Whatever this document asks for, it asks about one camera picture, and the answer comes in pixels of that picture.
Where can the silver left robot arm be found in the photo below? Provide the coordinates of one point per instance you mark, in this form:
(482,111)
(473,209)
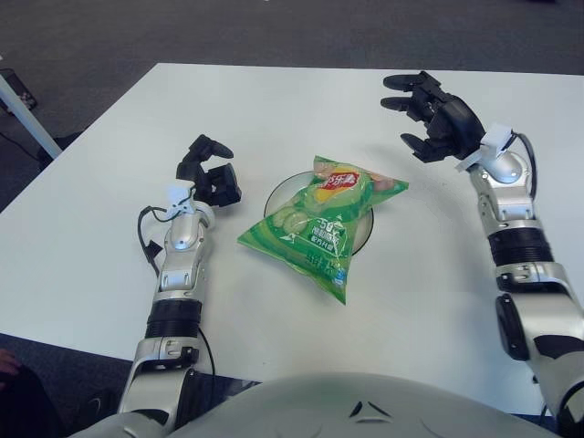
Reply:
(180,264)

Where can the green snack bag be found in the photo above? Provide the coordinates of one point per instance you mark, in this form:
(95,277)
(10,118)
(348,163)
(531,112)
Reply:
(310,228)

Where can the white plate with black rim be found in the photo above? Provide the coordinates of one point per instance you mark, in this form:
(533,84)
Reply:
(285,191)

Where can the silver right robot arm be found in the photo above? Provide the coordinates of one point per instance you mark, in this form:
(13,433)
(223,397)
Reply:
(515,214)

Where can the silver robot torso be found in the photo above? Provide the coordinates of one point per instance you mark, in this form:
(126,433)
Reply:
(319,410)

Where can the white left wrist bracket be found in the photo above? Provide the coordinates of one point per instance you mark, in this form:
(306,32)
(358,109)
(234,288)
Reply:
(175,194)

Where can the black sneaker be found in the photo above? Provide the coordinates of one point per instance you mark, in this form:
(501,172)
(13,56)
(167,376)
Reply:
(98,406)

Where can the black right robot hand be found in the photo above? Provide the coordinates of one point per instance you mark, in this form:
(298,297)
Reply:
(456,123)

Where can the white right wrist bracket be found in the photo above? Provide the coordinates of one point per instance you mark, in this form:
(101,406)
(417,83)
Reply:
(495,137)

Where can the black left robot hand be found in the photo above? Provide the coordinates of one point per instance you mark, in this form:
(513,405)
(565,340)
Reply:
(201,184)

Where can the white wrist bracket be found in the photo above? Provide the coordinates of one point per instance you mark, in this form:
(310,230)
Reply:
(495,137)
(175,194)

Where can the white table leg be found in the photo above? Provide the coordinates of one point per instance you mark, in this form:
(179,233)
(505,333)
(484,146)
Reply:
(32,121)

